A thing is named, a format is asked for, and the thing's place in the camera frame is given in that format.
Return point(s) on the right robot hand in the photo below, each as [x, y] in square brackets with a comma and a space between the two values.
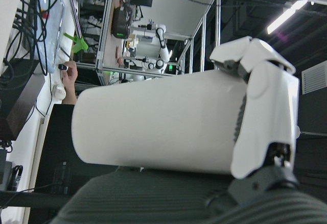
[268, 106]

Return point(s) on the person's bare hand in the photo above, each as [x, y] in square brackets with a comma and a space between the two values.
[70, 74]

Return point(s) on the small black clicker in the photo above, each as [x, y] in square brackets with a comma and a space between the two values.
[62, 67]

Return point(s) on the white paper cup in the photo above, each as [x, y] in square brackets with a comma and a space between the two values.
[153, 122]

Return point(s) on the person's bare forearm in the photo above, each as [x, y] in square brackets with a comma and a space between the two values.
[69, 96]

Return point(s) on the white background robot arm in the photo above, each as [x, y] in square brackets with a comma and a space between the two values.
[162, 48]

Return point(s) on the white computer mouse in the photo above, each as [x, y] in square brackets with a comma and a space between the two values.
[59, 92]

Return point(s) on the metal claw grabber tool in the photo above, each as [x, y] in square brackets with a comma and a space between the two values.
[80, 44]

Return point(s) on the white ventilation grille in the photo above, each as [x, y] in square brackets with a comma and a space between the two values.
[314, 79]

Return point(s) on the black Huawei monitor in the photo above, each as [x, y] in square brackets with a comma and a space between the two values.
[56, 142]

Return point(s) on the black device green display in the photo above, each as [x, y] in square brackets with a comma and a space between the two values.
[121, 22]

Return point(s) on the ceiling strip light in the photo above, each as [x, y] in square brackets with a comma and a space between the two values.
[287, 16]

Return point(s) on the aluminium frame cell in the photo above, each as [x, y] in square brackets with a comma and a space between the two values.
[204, 30]

